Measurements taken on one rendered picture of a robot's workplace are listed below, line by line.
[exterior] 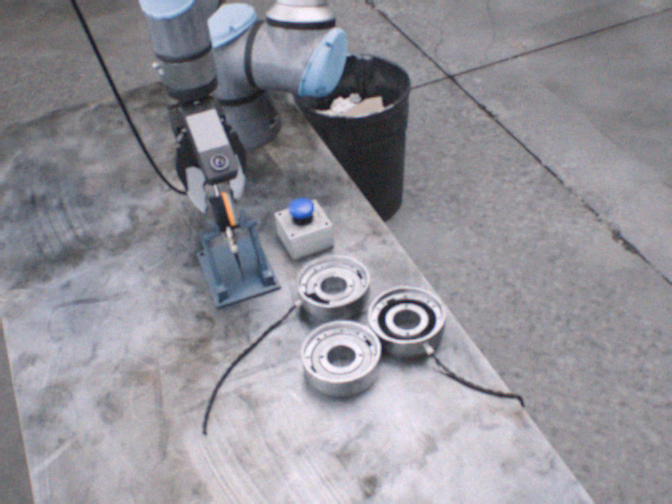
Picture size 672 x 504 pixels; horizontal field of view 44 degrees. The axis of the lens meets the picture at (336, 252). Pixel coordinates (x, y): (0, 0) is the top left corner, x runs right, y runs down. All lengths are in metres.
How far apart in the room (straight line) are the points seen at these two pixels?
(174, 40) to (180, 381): 0.45
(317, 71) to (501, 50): 2.07
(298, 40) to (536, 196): 1.43
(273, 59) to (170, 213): 0.31
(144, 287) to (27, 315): 0.18
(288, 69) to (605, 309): 1.26
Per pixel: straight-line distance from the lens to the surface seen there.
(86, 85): 3.51
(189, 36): 1.07
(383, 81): 2.54
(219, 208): 1.22
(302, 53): 1.40
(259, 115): 1.53
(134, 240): 1.40
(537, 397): 2.13
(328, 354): 1.13
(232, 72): 1.46
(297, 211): 1.27
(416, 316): 1.17
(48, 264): 1.41
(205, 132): 1.12
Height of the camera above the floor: 1.69
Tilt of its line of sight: 43 degrees down
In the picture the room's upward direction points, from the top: 6 degrees counter-clockwise
